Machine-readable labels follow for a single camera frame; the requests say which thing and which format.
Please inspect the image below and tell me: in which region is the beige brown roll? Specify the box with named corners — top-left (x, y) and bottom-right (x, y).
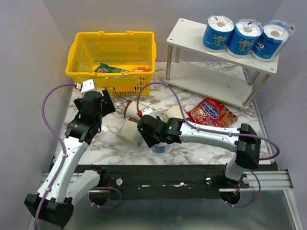
top-left (124, 100), bottom-right (148, 120)
top-left (117, 117), bottom-right (142, 146)
top-left (162, 105), bottom-right (183, 122)

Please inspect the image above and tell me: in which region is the white two-tier shelf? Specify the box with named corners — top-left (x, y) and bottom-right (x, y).
top-left (165, 18), bottom-right (279, 109)

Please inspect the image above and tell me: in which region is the blue roll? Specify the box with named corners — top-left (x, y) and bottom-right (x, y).
top-left (203, 15), bottom-right (235, 52)
top-left (226, 19), bottom-right (263, 58)
top-left (151, 143), bottom-right (170, 154)
top-left (251, 20), bottom-right (295, 62)

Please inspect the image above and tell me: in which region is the beige roll near basket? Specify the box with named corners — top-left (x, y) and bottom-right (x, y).
top-left (96, 88), bottom-right (105, 94)

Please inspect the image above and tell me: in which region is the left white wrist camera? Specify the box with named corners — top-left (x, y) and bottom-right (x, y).
top-left (75, 79), bottom-right (96, 97)

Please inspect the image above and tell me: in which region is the beige brown roll centre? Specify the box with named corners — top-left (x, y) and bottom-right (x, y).
top-left (162, 105), bottom-right (183, 122)

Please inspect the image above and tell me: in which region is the red snack bag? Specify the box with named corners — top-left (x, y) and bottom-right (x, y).
top-left (187, 98), bottom-right (238, 127)

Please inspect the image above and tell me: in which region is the beige brown roll middle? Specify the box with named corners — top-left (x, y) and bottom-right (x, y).
top-left (124, 100), bottom-right (148, 120)

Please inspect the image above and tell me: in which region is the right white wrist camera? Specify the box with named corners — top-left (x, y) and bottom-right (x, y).
top-left (137, 107), bottom-right (156, 118)

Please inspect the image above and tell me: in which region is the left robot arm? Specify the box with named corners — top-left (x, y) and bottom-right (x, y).
top-left (24, 90), bottom-right (115, 228)

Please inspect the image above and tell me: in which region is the orange box in basket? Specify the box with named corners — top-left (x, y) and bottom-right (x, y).
top-left (133, 67), bottom-right (150, 72)

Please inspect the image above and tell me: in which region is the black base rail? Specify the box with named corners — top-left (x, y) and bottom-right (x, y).
top-left (75, 165), bottom-right (249, 200)

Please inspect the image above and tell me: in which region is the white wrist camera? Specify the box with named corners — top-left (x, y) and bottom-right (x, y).
top-left (75, 79), bottom-right (96, 97)
top-left (137, 107), bottom-right (156, 118)

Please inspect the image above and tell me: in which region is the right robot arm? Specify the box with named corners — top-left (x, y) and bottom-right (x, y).
top-left (137, 115), bottom-right (261, 188)

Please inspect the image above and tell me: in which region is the green snack packet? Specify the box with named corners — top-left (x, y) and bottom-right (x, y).
top-left (94, 63), bottom-right (130, 73)

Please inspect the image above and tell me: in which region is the yellow plastic shopping basket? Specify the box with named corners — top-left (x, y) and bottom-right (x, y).
top-left (65, 31), bottom-right (157, 96)

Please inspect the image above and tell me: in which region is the beige brown roll front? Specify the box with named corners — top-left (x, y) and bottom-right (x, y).
top-left (117, 117), bottom-right (142, 146)

